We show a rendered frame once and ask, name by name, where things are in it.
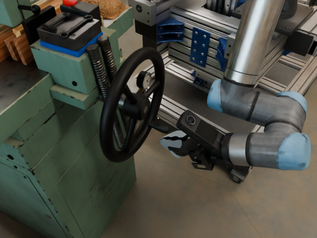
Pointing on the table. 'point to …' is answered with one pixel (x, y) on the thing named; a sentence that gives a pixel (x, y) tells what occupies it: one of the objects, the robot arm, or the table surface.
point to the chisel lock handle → (30, 8)
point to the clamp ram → (36, 20)
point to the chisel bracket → (13, 12)
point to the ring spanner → (75, 27)
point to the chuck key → (56, 21)
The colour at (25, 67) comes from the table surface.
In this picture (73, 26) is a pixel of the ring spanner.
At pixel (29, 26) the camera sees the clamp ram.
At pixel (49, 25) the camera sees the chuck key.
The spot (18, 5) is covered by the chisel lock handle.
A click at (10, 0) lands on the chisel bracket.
